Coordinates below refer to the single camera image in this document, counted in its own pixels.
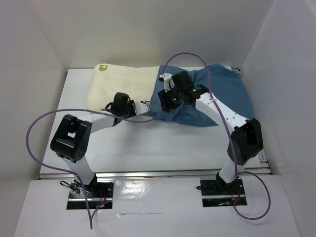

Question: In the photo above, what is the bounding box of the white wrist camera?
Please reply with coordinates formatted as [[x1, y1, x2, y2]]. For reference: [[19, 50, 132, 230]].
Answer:
[[158, 73, 175, 92], [135, 100, 150, 116]]

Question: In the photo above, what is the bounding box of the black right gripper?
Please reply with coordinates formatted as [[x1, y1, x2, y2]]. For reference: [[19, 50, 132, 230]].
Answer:
[[158, 83, 183, 113]]

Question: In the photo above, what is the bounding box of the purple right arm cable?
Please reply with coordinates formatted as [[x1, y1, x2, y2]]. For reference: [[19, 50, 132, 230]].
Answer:
[[162, 52, 272, 220]]

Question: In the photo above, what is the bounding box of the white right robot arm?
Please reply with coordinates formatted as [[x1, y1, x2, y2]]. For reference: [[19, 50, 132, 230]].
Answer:
[[158, 71, 263, 194]]

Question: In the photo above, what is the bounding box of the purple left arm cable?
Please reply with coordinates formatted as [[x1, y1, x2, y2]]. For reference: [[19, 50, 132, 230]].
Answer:
[[25, 100, 163, 230]]

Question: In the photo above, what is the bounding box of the cream quilted pillow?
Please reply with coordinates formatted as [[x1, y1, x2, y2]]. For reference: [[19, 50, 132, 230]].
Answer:
[[86, 63, 159, 111]]

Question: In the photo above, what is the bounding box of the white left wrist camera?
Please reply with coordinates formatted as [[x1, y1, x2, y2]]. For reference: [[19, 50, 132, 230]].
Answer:
[[135, 100, 150, 116]]

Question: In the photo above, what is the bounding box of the aluminium table edge rail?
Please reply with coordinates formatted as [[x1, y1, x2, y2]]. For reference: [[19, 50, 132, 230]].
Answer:
[[39, 167, 272, 180]]

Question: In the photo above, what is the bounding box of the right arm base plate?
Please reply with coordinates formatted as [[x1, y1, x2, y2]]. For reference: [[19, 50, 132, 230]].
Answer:
[[196, 179, 247, 207]]

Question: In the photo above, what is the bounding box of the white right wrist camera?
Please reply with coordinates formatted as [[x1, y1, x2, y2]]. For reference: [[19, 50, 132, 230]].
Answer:
[[158, 73, 175, 92]]

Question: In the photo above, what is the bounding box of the blue fabric pillowcase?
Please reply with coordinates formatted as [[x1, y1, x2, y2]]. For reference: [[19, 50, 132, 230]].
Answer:
[[149, 64, 255, 127]]

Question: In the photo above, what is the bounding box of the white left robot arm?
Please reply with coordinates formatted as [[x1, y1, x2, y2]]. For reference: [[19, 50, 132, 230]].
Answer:
[[50, 92, 136, 197]]

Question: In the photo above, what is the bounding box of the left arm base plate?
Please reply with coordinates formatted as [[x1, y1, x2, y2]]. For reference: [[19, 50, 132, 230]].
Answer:
[[60, 180, 114, 210]]

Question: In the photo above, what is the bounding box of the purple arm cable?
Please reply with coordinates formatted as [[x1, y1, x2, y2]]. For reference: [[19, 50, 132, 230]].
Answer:
[[25, 100, 163, 230], [162, 52, 272, 220]]

